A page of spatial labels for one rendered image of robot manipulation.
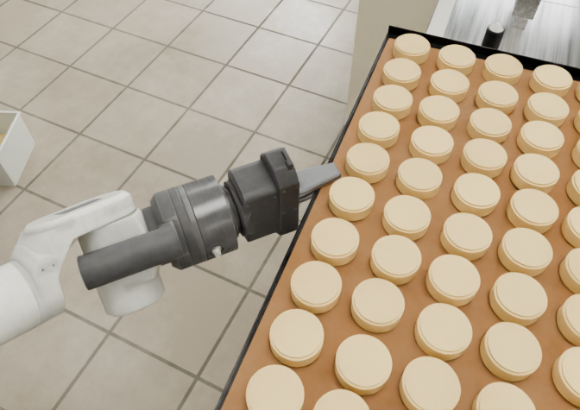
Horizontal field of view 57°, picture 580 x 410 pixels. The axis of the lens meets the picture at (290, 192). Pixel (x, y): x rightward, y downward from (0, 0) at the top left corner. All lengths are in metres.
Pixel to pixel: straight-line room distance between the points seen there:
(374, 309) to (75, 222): 0.29
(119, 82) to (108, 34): 0.34
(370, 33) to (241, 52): 1.11
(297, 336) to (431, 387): 0.12
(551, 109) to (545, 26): 0.50
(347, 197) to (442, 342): 0.18
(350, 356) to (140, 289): 0.23
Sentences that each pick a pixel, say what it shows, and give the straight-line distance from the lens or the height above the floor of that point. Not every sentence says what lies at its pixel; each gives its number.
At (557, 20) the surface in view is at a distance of 1.25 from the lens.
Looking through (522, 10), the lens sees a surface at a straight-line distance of 1.18.
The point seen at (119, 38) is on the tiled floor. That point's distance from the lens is 2.62.
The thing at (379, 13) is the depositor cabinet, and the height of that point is 0.73.
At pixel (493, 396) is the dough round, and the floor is 1.02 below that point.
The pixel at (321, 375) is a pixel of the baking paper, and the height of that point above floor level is 1.00.
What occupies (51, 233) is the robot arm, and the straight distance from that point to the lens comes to 0.53.
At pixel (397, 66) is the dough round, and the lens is 0.75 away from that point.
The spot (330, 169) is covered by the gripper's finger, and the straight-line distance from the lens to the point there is 0.62.
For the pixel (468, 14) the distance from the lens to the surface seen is 1.21.
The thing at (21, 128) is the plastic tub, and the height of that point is 0.11.
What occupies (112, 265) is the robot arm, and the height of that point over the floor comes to 1.04.
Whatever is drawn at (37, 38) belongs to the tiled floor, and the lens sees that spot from 2.75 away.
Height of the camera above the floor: 1.48
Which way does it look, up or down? 52 degrees down
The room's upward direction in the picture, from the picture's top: straight up
